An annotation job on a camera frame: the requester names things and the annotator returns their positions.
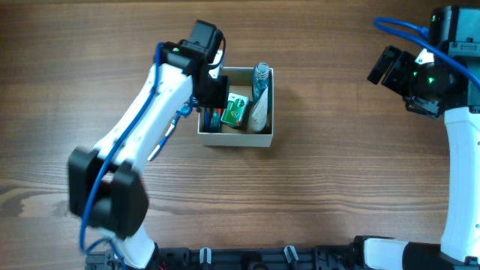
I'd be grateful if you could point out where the blue disposable razor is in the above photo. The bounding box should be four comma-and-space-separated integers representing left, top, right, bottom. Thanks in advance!
203, 108, 211, 133

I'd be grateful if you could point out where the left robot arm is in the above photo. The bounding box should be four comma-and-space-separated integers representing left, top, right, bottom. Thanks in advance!
67, 20, 230, 269

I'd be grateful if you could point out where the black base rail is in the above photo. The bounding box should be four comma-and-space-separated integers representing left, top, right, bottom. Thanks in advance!
85, 245, 361, 270

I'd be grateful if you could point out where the blue mouthwash bottle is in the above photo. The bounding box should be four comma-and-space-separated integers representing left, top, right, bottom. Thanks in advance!
252, 62, 272, 111

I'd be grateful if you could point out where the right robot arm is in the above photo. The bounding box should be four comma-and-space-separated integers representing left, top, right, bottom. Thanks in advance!
355, 6, 479, 269

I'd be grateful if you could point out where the white lotion tube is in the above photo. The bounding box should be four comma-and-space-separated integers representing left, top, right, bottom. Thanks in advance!
247, 88, 269, 133

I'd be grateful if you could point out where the white cardboard box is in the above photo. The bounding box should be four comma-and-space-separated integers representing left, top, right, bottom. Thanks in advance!
197, 67, 275, 148

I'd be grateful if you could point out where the red teal toothpaste tube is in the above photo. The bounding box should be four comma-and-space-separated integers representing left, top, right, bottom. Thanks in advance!
209, 108, 223, 133

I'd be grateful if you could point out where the green Dettol soap bar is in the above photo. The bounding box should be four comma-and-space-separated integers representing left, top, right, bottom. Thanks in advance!
220, 93, 250, 128

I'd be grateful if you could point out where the blue white toothbrush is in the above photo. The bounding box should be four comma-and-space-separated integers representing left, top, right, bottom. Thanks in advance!
147, 103, 193, 161

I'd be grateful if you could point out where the left blue cable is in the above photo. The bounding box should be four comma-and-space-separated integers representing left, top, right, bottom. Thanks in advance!
78, 41, 196, 269

